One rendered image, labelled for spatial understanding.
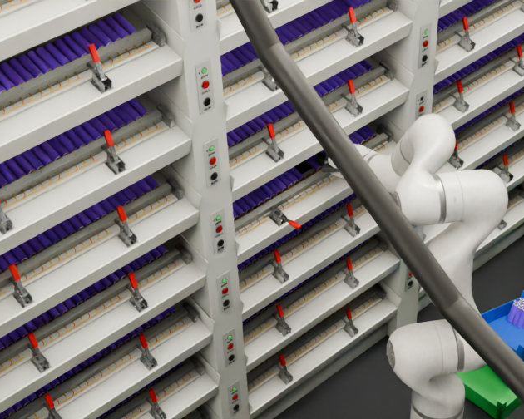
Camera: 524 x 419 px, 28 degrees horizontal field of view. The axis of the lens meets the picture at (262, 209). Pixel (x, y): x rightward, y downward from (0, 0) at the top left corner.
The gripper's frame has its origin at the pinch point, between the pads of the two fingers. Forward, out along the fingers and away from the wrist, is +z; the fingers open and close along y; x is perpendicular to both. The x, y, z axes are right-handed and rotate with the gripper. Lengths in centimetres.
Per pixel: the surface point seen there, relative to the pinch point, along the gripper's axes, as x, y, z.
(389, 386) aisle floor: 84, -8, 3
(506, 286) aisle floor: 84, -68, 7
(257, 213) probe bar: 3.7, 26.1, -0.8
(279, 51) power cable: -86, 98, -122
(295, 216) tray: 8.4, 17.2, -4.1
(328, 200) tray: 9.4, 6.1, -4.5
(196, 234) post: -2.9, 46.9, -5.6
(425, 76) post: -12.0, -28.9, -10.2
